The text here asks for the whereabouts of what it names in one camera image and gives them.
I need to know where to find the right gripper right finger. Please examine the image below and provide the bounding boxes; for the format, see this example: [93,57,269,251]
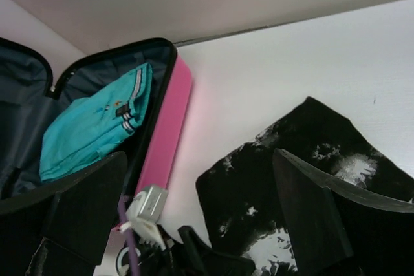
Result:
[272,149,413,275]

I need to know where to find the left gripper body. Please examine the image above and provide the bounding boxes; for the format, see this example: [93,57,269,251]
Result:
[138,226,256,275]

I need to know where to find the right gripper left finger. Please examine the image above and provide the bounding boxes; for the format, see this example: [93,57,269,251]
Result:
[25,150,129,276]

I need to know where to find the black white tie-dye shirt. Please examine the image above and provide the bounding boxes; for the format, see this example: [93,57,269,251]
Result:
[196,98,413,275]

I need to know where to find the teal shorts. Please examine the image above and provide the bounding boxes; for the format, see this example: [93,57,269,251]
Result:
[39,63,153,183]

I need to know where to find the pink hard-shell suitcase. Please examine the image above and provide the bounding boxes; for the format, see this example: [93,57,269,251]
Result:
[1,38,191,239]

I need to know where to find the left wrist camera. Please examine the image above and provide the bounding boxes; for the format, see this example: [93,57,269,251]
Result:
[120,184,168,250]

